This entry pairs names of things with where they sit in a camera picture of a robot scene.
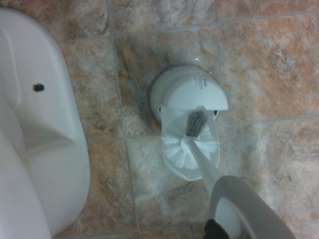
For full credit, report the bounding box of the white toilet bowl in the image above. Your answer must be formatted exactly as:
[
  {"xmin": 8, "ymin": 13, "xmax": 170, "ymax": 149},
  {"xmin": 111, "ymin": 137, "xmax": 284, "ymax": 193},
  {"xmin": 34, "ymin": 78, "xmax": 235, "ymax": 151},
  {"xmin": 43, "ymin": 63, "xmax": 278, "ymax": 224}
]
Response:
[{"xmin": 0, "ymin": 6, "xmax": 91, "ymax": 239}]

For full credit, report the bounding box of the white toilet brush grey handle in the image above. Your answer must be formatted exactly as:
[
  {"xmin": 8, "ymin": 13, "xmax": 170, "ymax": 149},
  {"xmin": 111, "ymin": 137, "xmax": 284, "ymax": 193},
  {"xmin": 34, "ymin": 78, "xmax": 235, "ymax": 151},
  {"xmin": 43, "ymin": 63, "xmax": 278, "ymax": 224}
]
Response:
[{"xmin": 160, "ymin": 110, "xmax": 298, "ymax": 239}]

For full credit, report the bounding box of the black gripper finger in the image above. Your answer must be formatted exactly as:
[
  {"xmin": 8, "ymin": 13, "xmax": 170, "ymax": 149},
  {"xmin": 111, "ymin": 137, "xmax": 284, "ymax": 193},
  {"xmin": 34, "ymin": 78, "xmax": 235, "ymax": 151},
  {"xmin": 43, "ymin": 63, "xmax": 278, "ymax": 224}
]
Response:
[{"xmin": 203, "ymin": 218, "xmax": 232, "ymax": 239}]

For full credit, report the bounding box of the white toilet brush holder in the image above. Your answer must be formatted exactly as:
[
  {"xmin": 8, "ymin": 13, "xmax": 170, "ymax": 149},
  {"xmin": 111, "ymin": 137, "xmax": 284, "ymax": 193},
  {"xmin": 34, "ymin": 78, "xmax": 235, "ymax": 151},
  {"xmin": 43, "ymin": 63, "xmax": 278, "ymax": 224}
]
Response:
[{"xmin": 149, "ymin": 57, "xmax": 229, "ymax": 182}]

